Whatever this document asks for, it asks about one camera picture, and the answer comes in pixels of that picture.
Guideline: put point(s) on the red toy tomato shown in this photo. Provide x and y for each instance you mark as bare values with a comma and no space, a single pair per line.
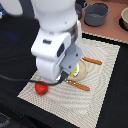
41,89

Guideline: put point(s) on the wooden handled knife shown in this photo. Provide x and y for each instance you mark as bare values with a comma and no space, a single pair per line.
92,60

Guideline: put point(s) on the small grey pot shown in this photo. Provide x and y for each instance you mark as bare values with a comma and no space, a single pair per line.
78,9

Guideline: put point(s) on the wooden handled fork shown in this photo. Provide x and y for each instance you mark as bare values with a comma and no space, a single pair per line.
80,86

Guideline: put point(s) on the pink brown mat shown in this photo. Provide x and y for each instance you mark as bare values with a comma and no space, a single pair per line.
111,28

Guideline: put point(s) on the round wooden plate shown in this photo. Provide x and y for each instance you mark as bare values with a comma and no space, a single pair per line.
82,71

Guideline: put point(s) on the beige woven placemat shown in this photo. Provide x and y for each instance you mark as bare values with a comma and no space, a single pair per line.
76,108

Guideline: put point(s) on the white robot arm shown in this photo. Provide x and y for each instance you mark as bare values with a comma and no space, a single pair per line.
54,16

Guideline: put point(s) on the beige bowl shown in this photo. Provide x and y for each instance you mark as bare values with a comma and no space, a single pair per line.
124,16

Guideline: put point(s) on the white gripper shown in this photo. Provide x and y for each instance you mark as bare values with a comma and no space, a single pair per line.
57,52

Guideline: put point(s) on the large grey pot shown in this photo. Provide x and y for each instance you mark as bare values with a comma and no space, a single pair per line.
95,14

